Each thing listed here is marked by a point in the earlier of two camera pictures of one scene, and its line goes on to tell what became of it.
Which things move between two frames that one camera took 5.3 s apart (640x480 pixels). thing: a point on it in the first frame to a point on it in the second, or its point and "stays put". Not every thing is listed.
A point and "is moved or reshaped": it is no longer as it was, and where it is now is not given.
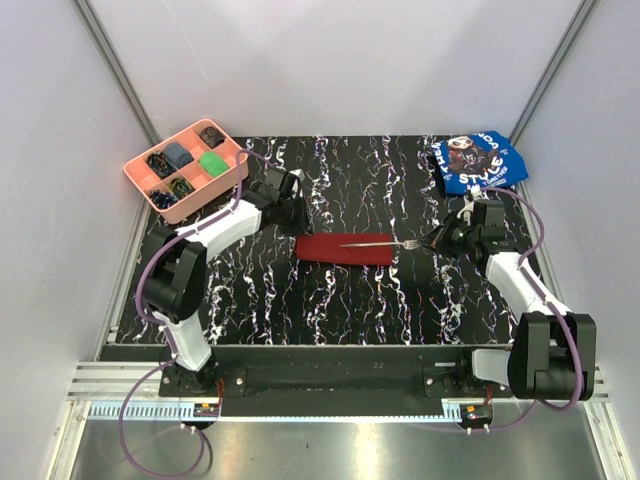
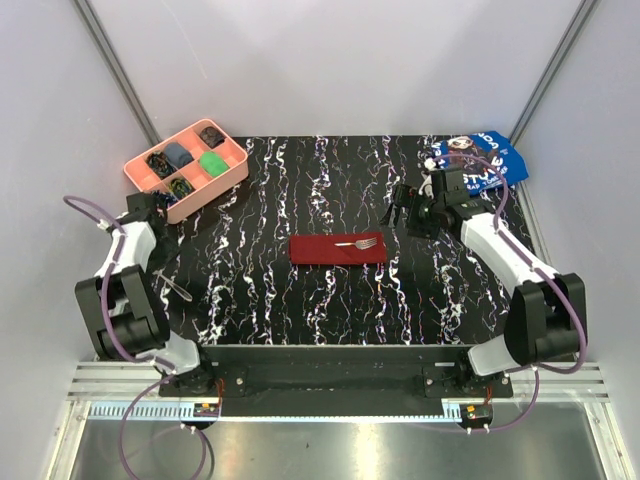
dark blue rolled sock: (162, 199) stays put
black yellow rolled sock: (181, 188) stays put
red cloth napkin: (330, 247) stays put
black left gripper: (302, 226) to (168, 254)
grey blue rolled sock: (177, 155) stays put
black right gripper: (437, 238) to (401, 197)
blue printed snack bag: (474, 161) stays put
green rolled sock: (213, 163) stays put
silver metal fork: (407, 244) is moved or reshaped
